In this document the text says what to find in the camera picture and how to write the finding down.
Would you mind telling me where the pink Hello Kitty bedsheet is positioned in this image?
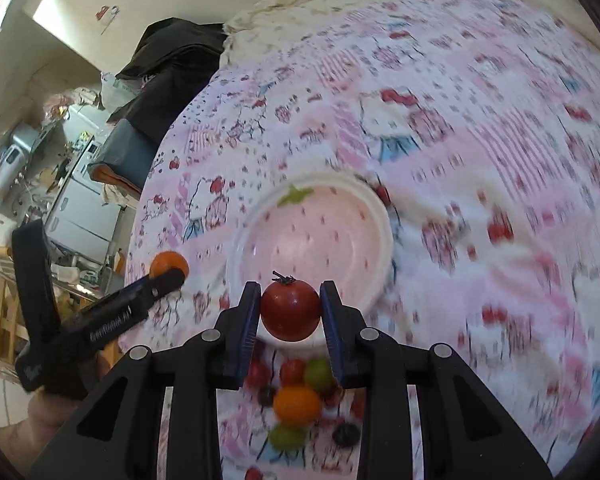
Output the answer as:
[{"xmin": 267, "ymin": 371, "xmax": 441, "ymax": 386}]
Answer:
[{"xmin": 120, "ymin": 0, "xmax": 600, "ymax": 472}]

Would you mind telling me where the pink strawberry pattern plate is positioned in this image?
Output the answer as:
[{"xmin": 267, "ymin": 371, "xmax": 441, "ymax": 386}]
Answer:
[{"xmin": 227, "ymin": 171, "xmax": 396, "ymax": 351}]

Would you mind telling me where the green grape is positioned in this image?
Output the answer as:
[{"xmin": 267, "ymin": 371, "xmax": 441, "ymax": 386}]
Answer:
[
  {"xmin": 303, "ymin": 358, "xmax": 335, "ymax": 393},
  {"xmin": 268, "ymin": 424, "xmax": 306, "ymax": 452}
]

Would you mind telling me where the dark purple grape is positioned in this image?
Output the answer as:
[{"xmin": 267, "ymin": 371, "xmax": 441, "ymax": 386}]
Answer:
[
  {"xmin": 257, "ymin": 385, "xmax": 277, "ymax": 408},
  {"xmin": 332, "ymin": 422, "xmax": 361, "ymax": 448}
]

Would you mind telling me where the black clothing pile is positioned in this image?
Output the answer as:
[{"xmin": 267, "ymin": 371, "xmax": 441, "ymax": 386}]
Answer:
[{"xmin": 109, "ymin": 18, "xmax": 226, "ymax": 143}]

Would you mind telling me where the small orange tangerine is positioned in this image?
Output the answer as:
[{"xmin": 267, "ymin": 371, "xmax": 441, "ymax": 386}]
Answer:
[{"xmin": 149, "ymin": 250, "xmax": 189, "ymax": 278}]

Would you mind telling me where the blue orange cushion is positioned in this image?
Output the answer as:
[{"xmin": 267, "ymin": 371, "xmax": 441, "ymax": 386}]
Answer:
[{"xmin": 87, "ymin": 119, "xmax": 159, "ymax": 198}]

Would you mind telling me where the left hand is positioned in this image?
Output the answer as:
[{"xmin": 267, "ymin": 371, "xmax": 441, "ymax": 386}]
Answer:
[{"xmin": 0, "ymin": 349, "xmax": 112, "ymax": 476}]

